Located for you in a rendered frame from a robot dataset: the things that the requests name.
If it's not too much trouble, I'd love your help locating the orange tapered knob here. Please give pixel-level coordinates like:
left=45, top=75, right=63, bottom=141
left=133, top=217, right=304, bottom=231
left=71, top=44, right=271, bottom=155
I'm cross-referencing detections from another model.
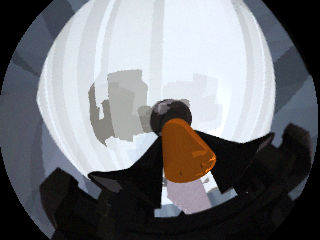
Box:
left=161, top=119, right=216, bottom=183

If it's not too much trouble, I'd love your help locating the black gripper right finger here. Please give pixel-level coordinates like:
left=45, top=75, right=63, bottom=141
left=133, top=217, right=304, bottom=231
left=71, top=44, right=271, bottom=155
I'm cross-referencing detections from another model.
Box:
left=193, top=129, right=276, bottom=195

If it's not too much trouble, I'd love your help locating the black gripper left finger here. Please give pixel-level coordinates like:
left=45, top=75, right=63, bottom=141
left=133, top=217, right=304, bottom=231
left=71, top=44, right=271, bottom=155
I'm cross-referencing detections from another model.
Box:
left=88, top=136, right=164, bottom=209

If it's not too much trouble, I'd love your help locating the dark grey stepped pedestal with short shaft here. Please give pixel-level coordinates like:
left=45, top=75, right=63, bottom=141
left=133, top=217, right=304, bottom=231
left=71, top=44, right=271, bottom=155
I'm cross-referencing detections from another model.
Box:
left=151, top=99, right=192, bottom=137

